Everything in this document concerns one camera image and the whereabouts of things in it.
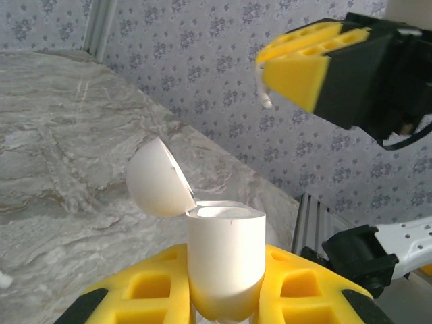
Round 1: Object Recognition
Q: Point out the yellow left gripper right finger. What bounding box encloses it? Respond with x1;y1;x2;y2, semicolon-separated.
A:
257;244;396;324

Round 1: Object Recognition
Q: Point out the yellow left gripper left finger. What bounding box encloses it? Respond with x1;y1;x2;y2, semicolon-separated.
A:
53;242;192;324

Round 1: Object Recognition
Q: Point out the white wireless earbud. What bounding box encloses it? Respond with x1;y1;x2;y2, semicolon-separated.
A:
253;63;274;109
0;269;14;290

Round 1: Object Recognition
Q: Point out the white earbud charging case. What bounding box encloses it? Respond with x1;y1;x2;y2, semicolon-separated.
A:
126;136;267;322

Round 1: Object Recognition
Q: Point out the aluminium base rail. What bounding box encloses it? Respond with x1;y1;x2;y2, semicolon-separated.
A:
292;192;355;259

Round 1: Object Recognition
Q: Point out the aluminium corner post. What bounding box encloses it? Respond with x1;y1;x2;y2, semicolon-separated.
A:
83;0;118;60

